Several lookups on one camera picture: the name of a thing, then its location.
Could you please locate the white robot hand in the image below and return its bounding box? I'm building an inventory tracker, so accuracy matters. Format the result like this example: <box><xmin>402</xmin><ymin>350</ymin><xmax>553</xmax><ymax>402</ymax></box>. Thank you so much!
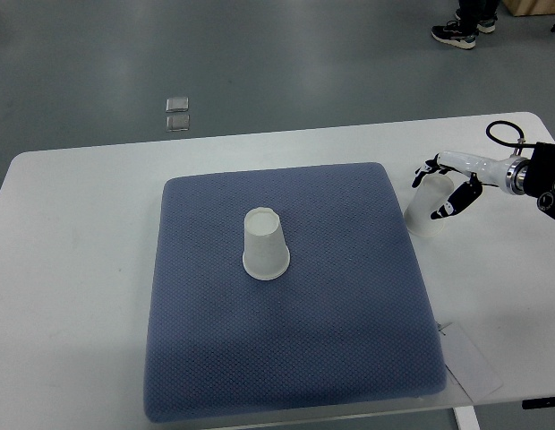
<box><xmin>412</xmin><ymin>151</ymin><xmax>528</xmax><ymax>219</ymax></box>

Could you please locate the white paper cup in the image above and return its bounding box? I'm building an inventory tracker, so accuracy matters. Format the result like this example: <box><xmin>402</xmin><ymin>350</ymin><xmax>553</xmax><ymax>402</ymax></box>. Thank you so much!
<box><xmin>243</xmin><ymin>207</ymin><xmax>290</xmax><ymax>281</ymax></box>
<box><xmin>404</xmin><ymin>175</ymin><xmax>454</xmax><ymax>237</ymax></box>

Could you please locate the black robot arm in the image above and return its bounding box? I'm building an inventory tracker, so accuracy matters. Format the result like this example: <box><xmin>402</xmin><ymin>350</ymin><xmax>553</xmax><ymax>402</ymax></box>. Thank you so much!
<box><xmin>412</xmin><ymin>142</ymin><xmax>555</xmax><ymax>220</ymax></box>

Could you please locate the black sneaker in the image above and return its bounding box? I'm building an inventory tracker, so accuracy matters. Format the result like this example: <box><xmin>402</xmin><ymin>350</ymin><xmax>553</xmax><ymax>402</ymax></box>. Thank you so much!
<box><xmin>431</xmin><ymin>21</ymin><xmax>478</xmax><ymax>50</ymax></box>
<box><xmin>456</xmin><ymin>8</ymin><xmax>498</xmax><ymax>34</ymax></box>

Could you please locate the blue textured cushion mat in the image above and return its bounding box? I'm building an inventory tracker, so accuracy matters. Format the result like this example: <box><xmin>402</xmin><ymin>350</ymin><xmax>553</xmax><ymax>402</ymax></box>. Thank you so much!
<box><xmin>143</xmin><ymin>162</ymin><xmax>447</xmax><ymax>423</ymax></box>

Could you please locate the wooden box corner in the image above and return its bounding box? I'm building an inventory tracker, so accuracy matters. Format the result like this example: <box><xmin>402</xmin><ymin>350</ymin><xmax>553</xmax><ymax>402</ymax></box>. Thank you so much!
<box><xmin>502</xmin><ymin>0</ymin><xmax>555</xmax><ymax>17</ymax></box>

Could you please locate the white paper tag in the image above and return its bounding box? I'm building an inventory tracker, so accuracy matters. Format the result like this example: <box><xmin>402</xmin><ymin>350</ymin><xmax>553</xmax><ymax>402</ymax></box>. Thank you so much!
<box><xmin>439</xmin><ymin>323</ymin><xmax>503</xmax><ymax>403</ymax></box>

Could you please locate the white paper cup on cushion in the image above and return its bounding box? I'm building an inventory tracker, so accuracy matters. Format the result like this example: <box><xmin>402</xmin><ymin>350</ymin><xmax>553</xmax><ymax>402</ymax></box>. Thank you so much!
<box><xmin>243</xmin><ymin>207</ymin><xmax>290</xmax><ymax>281</ymax></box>

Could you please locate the white table leg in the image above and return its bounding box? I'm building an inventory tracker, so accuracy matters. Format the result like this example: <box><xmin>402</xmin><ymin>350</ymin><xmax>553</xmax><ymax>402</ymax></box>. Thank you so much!
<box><xmin>453</xmin><ymin>406</ymin><xmax>481</xmax><ymax>430</ymax></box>

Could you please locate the black table control panel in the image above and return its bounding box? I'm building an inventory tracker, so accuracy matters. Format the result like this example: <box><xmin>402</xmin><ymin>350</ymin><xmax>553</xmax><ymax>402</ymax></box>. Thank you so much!
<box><xmin>521</xmin><ymin>396</ymin><xmax>555</xmax><ymax>410</ymax></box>

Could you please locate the metal floor plate upper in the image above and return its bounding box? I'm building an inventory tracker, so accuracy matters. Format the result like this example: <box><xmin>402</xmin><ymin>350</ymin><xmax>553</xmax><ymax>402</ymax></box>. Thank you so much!
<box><xmin>166</xmin><ymin>96</ymin><xmax>189</xmax><ymax>113</ymax></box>

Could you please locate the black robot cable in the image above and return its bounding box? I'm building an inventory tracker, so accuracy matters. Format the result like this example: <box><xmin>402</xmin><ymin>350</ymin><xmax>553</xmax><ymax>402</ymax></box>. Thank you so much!
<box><xmin>485</xmin><ymin>120</ymin><xmax>541</xmax><ymax>158</ymax></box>

